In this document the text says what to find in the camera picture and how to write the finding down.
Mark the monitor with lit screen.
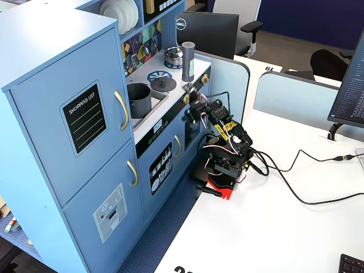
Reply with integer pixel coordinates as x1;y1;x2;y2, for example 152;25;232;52
327;28;364;130

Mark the thick black power cable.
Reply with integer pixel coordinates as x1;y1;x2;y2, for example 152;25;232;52
247;146;364;206

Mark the gold door handle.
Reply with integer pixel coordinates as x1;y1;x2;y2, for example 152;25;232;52
173;134;183;159
126;159;139;188
114;90;130;133

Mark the black office chair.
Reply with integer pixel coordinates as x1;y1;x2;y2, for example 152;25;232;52
309;48;356;82
186;0;210;14

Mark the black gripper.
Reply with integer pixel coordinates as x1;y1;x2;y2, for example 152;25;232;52
184;92;213;126

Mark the gray laptop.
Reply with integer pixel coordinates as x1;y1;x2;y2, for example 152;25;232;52
354;147;364;169

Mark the shiny metal lidded pot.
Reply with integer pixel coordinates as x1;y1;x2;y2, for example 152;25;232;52
163;45;184;67

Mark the light blue desk divider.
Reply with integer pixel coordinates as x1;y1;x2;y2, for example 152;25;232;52
195;50;251;135
253;71;342;134

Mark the thin black USB cable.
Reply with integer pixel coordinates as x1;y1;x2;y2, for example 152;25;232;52
246;148;356;177

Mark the black Dell monitor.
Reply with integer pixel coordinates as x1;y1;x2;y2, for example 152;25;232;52
175;11;241;60

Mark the green white small box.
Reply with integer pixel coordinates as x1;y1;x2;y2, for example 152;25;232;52
3;216;19;234

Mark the black table clamp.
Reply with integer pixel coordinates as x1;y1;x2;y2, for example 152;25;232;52
196;184;223;199

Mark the black monitor stand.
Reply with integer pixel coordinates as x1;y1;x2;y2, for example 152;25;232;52
326;122;345;142

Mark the gray salt shaker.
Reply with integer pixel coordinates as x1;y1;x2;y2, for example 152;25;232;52
181;41;197;82

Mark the white office chair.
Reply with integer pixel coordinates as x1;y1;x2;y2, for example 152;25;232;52
212;0;264;57

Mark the dark blue partition panel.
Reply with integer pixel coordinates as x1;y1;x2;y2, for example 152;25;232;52
255;0;364;51

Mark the black keyboard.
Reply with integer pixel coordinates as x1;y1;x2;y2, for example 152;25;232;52
338;253;364;273

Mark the dark gray pot lid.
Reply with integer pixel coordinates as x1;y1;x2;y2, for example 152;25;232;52
150;77;177;93

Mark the dark gray toy pot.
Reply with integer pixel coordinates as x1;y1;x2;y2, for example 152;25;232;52
126;82;152;119

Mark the red robot base mount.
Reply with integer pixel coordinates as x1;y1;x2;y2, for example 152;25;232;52
206;173;238;201

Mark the blue toy kitchen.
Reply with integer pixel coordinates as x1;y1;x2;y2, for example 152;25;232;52
0;0;213;273

